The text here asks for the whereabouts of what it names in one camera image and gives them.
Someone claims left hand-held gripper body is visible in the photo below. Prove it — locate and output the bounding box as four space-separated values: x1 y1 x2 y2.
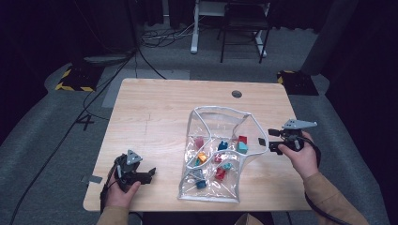
114 149 144 192

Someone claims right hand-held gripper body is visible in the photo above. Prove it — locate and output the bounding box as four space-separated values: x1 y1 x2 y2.
280 118 317 153

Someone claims clear plastic zipper bag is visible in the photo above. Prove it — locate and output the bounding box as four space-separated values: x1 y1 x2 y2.
176 105 270 203

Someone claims person's right hand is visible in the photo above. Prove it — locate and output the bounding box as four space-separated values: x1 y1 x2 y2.
277 130 319 181

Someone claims person's left hand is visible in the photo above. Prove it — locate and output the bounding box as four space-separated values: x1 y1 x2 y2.
104 171 142 209

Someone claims grey tape strip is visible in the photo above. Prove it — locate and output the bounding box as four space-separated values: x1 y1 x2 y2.
82 174 103 185

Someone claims black yellow striped base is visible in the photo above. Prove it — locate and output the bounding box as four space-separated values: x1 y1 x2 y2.
54 62 104 93
276 69 319 97

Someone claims tan cloth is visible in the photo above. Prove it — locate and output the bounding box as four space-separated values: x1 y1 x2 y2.
234 213 265 225

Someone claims dark grey curtain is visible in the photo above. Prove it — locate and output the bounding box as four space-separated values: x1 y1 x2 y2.
299 0 360 76

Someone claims black chair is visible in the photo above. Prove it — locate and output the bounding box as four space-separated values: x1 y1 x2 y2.
216 0 272 65

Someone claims left hand-held gripper cable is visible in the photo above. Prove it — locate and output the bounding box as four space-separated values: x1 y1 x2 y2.
99 156 121 214

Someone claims hand-held gripper cable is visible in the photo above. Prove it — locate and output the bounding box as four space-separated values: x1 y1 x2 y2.
99 156 121 214
298 136 350 225

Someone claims long black floor cable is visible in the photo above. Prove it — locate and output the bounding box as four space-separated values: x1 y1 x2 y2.
8 46 140 225

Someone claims right hand-held gripper cable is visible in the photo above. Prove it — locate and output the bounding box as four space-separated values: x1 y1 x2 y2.
298 136 350 225

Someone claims white desk frame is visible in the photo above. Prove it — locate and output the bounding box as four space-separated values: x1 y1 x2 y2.
190 0 268 58

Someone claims bundle of floor cables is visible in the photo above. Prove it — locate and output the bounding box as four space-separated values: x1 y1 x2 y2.
139 15 201 50

